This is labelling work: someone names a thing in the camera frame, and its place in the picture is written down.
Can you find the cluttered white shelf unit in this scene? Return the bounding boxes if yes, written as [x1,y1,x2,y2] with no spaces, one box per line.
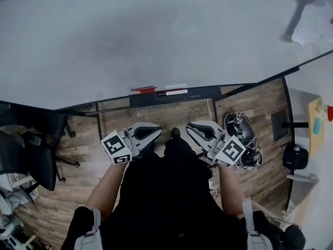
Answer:
[0,172,40,250]

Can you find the red flat eraser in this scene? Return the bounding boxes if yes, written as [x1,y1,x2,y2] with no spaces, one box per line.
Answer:
[131,87,157,94]

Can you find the red and white button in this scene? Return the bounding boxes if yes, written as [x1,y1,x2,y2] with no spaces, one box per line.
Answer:
[316,104,333,122]

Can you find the person's black clothing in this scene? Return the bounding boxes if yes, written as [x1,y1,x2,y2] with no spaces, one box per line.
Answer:
[61,134,287,250]

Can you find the black table pedestal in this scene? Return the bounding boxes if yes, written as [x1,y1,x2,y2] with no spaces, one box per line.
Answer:
[270,109,310,142]

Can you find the black bag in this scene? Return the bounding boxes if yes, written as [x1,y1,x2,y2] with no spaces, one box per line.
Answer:
[283,143,310,170]

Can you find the black waist device box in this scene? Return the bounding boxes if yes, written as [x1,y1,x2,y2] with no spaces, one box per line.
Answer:
[199,156,218,169]

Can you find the yellow wooden shelf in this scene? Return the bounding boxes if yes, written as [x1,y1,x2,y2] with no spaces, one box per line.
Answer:
[308,96,329,159]

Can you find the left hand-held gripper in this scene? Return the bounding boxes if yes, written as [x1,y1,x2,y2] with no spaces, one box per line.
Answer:
[100,122,163,166]

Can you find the person's grey right shoulder strap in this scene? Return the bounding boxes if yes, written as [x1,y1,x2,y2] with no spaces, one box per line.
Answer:
[241,198,272,250]

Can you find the person's grey shoulder strap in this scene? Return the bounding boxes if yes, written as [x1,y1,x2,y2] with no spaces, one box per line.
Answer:
[241,198,272,250]
[74,206,103,250]

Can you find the white paper sheet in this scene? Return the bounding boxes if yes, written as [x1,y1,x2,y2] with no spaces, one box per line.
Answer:
[290,1,333,48]

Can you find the black mesh office chair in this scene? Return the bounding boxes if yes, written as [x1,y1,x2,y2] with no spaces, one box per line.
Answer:
[0,130,81,192]
[0,102,76,140]

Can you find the person's grey left shoulder strap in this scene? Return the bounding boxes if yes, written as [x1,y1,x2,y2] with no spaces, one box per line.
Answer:
[74,206,103,250]

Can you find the person's left forearm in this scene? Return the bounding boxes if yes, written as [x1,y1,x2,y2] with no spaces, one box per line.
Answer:
[85,161,129,220]

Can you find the black-capped white whiteboard marker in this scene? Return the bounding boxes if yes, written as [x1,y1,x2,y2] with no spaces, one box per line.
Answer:
[158,89,189,96]

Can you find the person's right forearm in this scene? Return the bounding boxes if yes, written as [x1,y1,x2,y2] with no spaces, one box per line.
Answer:
[217,164,247,219]

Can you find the large white whiteboard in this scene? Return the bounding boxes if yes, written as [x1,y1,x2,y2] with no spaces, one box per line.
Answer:
[0,0,333,111]

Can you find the white desk leg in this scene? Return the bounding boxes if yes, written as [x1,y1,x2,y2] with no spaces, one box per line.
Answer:
[286,173,320,185]

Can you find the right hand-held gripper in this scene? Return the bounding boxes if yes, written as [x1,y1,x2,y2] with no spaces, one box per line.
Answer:
[186,121,247,168]

